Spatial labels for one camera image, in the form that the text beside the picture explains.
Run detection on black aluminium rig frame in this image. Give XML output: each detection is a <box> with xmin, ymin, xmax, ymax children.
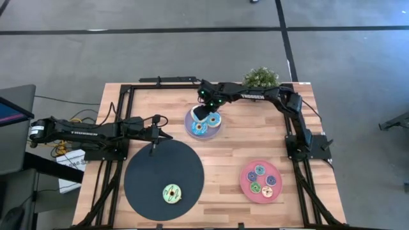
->
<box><xmin>75</xmin><ymin>82</ymin><xmax>346</xmax><ymax>230</ymax></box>

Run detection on black mount bar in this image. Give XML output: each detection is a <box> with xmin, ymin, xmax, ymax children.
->
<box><xmin>139</xmin><ymin>75</ymin><xmax>198</xmax><ymax>84</ymax></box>

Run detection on dark rounded floor object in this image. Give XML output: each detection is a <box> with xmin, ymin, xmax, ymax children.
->
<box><xmin>0</xmin><ymin>206</ymin><xmax>26</xmax><ymax>230</ymax></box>

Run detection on black floor cable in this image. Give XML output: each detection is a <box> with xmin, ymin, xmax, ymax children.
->
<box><xmin>34</xmin><ymin>95</ymin><xmax>102</xmax><ymax>106</ymax></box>

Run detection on purple round plate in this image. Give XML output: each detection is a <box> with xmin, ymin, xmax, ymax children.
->
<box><xmin>184</xmin><ymin>103</ymin><xmax>223</xmax><ymax>140</ymax></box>

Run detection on pink round plate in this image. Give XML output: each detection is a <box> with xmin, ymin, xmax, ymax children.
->
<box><xmin>239</xmin><ymin>159</ymin><xmax>283</xmax><ymax>204</ymax></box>

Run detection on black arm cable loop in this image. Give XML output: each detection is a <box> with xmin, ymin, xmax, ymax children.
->
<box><xmin>142</xmin><ymin>114</ymin><xmax>169</xmax><ymax>128</ymax></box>

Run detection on black desk beam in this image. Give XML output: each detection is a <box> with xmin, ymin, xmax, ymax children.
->
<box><xmin>22</xmin><ymin>151</ymin><xmax>84</xmax><ymax>185</ymax></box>

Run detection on yellow cable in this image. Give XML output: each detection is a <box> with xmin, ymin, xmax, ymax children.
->
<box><xmin>47</xmin><ymin>118</ymin><xmax>84</xmax><ymax>157</ymax></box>

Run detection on white printed paper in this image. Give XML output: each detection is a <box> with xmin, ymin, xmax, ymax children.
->
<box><xmin>56</xmin><ymin>149</ymin><xmax>87</xmax><ymax>194</ymax></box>

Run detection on small green potted plant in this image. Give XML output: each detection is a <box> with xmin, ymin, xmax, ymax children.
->
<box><xmin>242</xmin><ymin>66</ymin><xmax>281</xmax><ymax>89</ymax></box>

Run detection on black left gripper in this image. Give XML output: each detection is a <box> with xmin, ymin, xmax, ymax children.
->
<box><xmin>145</xmin><ymin>125</ymin><xmax>174</xmax><ymax>157</ymax></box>

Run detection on black round mat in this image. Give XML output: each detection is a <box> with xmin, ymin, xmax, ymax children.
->
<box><xmin>123</xmin><ymin>139</ymin><xmax>205</xmax><ymax>222</ymax></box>

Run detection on black stand leg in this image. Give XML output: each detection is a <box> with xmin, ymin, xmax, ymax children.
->
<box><xmin>378</xmin><ymin>110</ymin><xmax>409</xmax><ymax>131</ymax></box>

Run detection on monitor screen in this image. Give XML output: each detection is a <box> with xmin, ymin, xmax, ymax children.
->
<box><xmin>0</xmin><ymin>96</ymin><xmax>35</xmax><ymax>128</ymax></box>

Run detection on large green iced donut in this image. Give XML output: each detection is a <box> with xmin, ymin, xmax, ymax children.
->
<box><xmin>162</xmin><ymin>183</ymin><xmax>183</xmax><ymax>204</ymax></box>

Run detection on large blue iced donut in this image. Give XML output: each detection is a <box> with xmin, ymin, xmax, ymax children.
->
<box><xmin>190</xmin><ymin>120</ymin><xmax>208</xmax><ymax>137</ymax></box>
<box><xmin>208</xmin><ymin>112</ymin><xmax>222</xmax><ymax>128</ymax></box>

